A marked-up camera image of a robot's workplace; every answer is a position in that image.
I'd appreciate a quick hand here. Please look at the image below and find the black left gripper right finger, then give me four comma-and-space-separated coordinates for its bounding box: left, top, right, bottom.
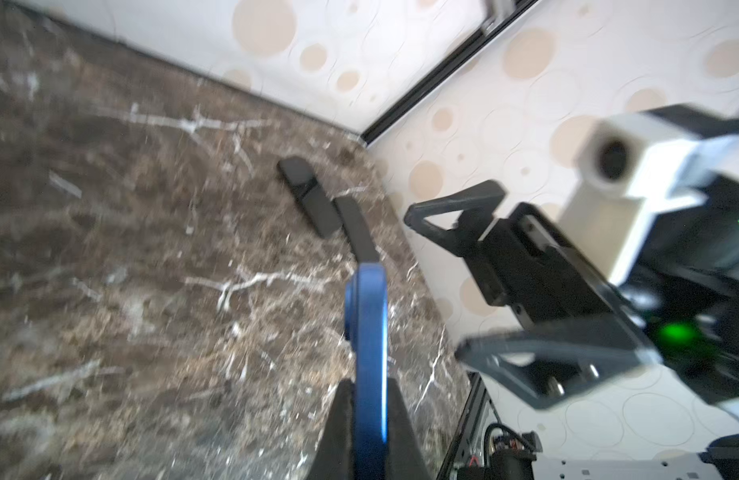
385, 378, 431, 480

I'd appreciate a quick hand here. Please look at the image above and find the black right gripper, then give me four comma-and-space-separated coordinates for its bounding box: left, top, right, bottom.
403, 179, 665, 412

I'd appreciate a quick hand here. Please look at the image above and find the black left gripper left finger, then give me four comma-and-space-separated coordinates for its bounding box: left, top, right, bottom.
306, 379, 354, 480

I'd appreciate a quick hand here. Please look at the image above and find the blue-edged phone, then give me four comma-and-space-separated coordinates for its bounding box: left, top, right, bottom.
344, 263, 389, 479

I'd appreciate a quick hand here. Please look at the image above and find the silver-edged black phone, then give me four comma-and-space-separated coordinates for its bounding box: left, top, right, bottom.
333, 195, 381, 263

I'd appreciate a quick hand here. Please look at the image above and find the black phone with pink case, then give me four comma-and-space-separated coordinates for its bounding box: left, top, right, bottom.
277, 157, 342, 239

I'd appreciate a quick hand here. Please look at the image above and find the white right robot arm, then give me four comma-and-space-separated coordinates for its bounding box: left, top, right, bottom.
405, 104, 739, 479

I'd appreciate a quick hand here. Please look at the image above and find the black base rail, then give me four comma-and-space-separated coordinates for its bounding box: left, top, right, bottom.
434, 371, 545, 480

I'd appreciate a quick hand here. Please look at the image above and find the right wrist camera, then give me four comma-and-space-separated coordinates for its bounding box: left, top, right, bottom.
559, 104, 739, 285

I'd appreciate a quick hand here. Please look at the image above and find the black corner frame post right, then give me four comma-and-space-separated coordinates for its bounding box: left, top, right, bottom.
360, 0, 539, 145

